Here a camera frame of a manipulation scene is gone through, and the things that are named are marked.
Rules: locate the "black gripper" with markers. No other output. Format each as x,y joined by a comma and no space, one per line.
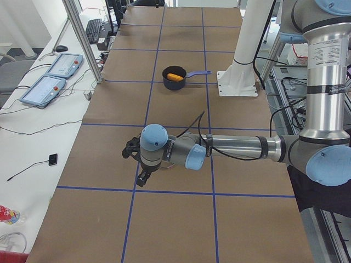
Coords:
148,169

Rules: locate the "glass lid blue knob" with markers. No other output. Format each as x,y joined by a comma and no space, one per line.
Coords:
168,167

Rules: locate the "yellow plastic corn cob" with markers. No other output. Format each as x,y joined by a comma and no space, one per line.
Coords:
174,77

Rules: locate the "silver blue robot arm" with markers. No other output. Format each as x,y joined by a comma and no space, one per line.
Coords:
321,150

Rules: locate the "small black square device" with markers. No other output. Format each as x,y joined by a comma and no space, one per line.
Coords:
53,159

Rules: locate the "dark blue saucepan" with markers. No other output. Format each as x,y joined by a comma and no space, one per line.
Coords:
182,72

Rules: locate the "lower teach pendant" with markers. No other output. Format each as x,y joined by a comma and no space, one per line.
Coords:
43,91

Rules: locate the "teach pendant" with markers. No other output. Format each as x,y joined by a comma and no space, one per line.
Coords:
43,91
65,65

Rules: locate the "upper teach pendant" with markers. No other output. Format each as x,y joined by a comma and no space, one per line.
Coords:
65,65

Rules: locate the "red yellow drink bottle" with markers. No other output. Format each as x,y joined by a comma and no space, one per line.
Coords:
10,216

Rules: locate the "black computer mouse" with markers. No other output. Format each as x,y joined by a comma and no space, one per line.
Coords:
61,48

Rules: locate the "black keyboard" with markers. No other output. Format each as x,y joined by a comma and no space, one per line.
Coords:
93,30

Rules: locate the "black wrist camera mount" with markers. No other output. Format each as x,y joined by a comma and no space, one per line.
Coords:
132,149

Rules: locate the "white column pedestal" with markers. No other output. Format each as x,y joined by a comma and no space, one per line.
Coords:
239,78

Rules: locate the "aluminium frame post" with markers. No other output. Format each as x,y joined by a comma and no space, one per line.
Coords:
73,15

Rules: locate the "aluminium frame rack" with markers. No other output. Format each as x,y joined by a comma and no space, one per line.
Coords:
328,233

